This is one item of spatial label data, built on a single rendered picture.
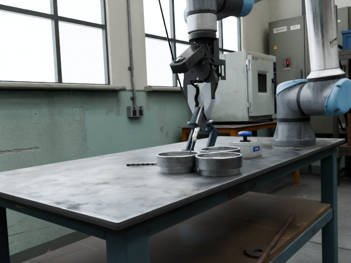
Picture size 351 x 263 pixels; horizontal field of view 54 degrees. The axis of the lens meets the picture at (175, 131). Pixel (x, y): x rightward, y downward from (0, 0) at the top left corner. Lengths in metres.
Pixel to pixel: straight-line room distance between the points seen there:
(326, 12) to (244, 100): 1.98
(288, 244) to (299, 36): 3.89
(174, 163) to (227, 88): 2.45
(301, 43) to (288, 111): 3.53
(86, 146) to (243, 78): 1.46
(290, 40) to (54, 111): 3.30
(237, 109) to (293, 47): 1.86
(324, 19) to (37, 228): 2.02
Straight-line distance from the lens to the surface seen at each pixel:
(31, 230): 2.46
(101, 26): 2.84
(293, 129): 1.28
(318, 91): 1.20
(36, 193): 0.72
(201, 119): 0.85
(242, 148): 1.00
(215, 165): 0.74
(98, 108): 2.66
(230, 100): 3.19
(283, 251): 1.09
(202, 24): 0.87
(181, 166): 0.79
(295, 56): 4.78
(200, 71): 0.86
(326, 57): 1.21
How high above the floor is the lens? 0.95
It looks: 4 degrees down
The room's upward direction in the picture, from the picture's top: 3 degrees counter-clockwise
